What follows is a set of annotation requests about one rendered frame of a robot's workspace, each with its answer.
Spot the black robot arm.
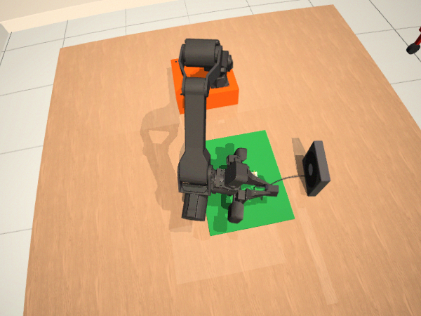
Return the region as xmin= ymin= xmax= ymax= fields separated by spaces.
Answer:
xmin=177 ymin=38 xmax=248 ymax=222

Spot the black fan cable with plug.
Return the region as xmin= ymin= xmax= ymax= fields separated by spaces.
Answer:
xmin=253 ymin=176 xmax=301 ymax=197

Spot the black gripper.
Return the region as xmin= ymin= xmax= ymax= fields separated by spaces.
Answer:
xmin=211 ymin=147 xmax=271 ymax=223

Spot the green flat board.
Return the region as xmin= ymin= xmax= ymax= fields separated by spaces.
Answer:
xmin=206 ymin=130 xmax=295 ymax=236

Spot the black cooling fan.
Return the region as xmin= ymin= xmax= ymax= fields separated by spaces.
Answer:
xmin=302 ymin=140 xmax=331 ymax=197

